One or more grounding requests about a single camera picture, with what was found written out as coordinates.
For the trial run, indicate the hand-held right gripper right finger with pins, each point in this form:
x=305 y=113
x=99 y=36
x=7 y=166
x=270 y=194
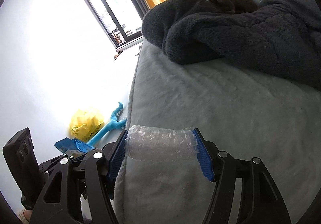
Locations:
x=204 y=161

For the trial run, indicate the blue plastic bag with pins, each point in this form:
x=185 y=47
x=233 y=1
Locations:
x=75 y=145

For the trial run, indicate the dark grey fleece blanket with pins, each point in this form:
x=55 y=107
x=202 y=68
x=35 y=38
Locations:
x=238 y=38

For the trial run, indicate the grey cat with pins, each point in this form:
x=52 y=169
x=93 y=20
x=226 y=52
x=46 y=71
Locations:
x=238 y=0

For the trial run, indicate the light grey bed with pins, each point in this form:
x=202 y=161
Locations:
x=200 y=103

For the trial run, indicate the bubble wrap roll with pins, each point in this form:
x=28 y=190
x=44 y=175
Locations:
x=160 y=143

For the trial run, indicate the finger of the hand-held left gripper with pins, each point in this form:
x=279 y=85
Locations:
x=46 y=168

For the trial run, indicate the blue plush toy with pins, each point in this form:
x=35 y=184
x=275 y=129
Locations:
x=112 y=126

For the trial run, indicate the yellow plastic bag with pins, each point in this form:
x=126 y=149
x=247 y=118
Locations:
x=85 y=123

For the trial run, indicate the beige fuzzy slipper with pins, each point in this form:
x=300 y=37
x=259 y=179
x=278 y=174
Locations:
x=23 y=215

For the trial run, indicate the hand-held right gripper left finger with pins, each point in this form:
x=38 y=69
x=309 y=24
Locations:
x=116 y=161

